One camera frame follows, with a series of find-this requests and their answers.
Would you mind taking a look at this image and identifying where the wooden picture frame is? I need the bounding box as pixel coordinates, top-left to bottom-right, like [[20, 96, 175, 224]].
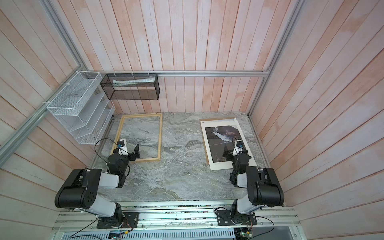
[[114, 113, 163, 163]]

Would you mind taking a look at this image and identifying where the waterfall photo print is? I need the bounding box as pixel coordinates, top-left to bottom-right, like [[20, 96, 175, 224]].
[[200, 118, 258, 172]]

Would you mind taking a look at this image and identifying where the white wire mesh shelf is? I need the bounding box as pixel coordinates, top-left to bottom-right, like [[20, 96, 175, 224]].
[[47, 71, 115, 145]]

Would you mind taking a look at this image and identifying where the aluminium rail platform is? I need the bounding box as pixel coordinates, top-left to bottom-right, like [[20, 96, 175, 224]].
[[50, 200, 306, 240]]

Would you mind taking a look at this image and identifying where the brown backing board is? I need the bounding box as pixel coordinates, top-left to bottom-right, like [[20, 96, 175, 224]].
[[200, 117, 240, 171]]

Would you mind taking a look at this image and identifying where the paper in black basket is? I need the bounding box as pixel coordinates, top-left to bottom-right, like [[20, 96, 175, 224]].
[[112, 77, 156, 88]]

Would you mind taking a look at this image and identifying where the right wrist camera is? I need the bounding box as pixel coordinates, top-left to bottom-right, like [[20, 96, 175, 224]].
[[233, 140, 245, 156]]

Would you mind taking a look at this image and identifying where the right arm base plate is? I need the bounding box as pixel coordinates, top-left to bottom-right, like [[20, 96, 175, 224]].
[[214, 208, 258, 226]]

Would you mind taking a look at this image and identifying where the aluminium frame profile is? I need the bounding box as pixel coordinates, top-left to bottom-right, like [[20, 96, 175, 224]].
[[1, 1, 307, 166]]

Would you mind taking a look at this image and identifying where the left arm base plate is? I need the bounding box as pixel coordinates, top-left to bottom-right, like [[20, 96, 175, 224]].
[[97, 212, 140, 230]]

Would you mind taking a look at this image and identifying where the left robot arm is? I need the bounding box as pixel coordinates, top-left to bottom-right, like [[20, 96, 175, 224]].
[[55, 140, 140, 229]]

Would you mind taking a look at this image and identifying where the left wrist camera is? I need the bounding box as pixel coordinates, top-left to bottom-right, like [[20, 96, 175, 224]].
[[117, 139, 129, 156]]

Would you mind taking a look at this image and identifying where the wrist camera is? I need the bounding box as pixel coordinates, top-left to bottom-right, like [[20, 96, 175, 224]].
[[117, 139, 129, 156], [233, 140, 245, 156]]

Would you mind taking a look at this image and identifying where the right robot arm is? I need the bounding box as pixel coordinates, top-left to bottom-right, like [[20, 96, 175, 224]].
[[217, 150, 284, 226]]

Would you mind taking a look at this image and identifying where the black wire mesh basket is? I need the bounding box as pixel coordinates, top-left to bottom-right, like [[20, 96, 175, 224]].
[[101, 73, 161, 101]]

